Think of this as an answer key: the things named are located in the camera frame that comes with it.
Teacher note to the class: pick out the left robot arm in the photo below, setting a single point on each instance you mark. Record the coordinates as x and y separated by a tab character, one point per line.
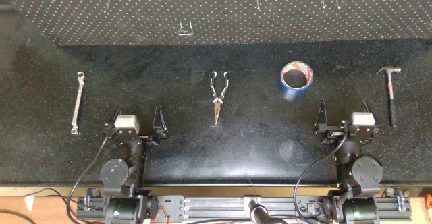
116	175

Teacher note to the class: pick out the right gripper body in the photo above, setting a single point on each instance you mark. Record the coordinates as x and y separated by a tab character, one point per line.
361	134

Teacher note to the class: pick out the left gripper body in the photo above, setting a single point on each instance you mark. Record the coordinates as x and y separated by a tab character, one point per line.
125	137

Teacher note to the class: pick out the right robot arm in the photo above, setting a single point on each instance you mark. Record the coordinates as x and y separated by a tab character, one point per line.
366	175

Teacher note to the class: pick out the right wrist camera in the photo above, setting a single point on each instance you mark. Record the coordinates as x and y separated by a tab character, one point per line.
362	118

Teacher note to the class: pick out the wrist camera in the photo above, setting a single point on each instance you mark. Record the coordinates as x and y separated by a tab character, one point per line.
362	118
127	121

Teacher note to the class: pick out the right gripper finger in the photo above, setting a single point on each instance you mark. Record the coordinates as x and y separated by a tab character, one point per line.
322	117
365	108

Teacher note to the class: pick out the black and white pliers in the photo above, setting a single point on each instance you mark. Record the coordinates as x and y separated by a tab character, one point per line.
218	100

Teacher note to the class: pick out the orange object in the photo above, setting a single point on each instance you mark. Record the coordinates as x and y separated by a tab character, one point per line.
429	203

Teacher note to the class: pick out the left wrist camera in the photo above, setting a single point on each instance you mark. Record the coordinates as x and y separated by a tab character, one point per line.
127	121

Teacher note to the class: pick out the wrench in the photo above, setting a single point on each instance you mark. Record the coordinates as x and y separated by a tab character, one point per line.
78	99

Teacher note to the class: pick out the black pegboard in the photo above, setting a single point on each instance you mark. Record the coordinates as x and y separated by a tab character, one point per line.
236	21

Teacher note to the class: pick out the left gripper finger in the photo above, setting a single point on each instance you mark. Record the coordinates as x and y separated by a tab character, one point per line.
160	124
117	112

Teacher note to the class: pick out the hammer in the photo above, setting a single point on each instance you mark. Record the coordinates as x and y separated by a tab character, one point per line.
390	85

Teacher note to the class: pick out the mounting rail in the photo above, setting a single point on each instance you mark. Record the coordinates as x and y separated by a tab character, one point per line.
216	207

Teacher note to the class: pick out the roll of blue tape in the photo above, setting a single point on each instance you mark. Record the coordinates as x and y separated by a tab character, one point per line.
287	88

